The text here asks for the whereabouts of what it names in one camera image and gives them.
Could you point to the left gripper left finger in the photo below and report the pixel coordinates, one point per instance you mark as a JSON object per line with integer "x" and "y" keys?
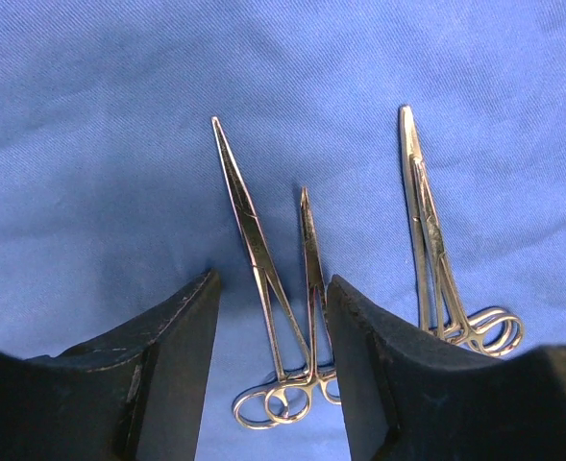
{"x": 135, "y": 392}

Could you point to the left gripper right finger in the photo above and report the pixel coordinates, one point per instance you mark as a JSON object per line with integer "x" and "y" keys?
{"x": 409, "y": 396}

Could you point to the steel scissors ring handles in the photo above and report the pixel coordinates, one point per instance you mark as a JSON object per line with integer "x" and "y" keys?
{"x": 440, "y": 309}

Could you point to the remaining ring-handled clamp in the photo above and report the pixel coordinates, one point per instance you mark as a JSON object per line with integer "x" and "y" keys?
{"x": 265, "y": 273}

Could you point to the blue surgical cloth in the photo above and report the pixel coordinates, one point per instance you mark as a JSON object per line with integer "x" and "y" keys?
{"x": 112, "y": 195}

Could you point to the steel forceps ring handles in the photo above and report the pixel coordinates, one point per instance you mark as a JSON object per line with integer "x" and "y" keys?
{"x": 493, "y": 331}

